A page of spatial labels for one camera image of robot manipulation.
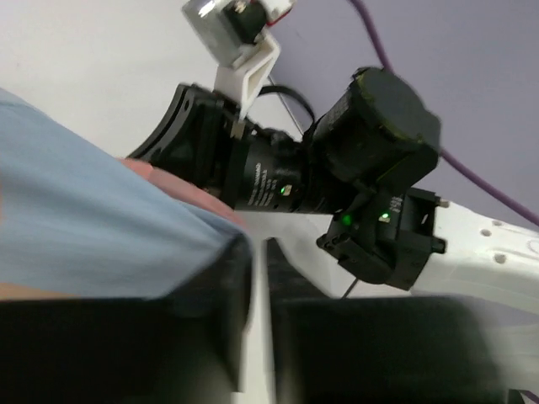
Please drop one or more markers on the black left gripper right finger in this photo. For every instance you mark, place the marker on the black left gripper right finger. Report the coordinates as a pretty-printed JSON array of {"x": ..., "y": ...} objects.
[{"x": 375, "y": 350}]

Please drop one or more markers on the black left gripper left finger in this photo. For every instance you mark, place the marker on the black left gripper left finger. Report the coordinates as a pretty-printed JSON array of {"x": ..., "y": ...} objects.
[{"x": 184, "y": 347}]

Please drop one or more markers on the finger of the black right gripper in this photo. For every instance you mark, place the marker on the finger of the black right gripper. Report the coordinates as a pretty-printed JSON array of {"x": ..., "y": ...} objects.
[{"x": 181, "y": 142}]

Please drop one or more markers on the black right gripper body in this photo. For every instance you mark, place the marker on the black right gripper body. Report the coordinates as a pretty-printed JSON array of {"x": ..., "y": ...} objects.
[{"x": 258, "y": 169}]

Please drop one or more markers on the orange blue checked pillowcase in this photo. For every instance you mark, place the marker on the orange blue checked pillowcase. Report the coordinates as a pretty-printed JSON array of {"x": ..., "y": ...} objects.
[{"x": 76, "y": 221}]

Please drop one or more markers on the white pillow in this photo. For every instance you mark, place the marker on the white pillow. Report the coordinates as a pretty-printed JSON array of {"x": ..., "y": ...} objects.
[{"x": 297, "y": 234}]

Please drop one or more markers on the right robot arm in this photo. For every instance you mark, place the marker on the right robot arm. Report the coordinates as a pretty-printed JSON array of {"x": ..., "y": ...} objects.
[{"x": 359, "y": 164}]

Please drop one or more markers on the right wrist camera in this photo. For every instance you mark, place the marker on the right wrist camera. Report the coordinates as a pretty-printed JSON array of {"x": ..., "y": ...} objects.
[{"x": 237, "y": 34}]

